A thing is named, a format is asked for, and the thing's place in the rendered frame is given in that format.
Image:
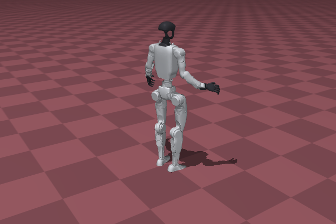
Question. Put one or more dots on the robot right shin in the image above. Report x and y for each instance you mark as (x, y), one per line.
(176, 146)

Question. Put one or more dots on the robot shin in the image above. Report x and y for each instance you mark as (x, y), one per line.
(160, 142)
(176, 146)

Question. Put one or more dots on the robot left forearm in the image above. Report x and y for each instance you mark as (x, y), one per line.
(148, 71)

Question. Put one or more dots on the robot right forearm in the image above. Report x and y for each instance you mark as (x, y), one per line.
(191, 80)

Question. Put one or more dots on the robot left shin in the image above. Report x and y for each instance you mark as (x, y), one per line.
(160, 142)

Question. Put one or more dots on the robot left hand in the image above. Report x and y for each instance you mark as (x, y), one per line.
(149, 80)

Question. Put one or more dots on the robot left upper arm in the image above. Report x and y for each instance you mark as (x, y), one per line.
(150, 63)

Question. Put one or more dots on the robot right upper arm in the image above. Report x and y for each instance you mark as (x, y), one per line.
(179, 54)

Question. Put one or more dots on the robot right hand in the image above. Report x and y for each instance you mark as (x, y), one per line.
(211, 87)

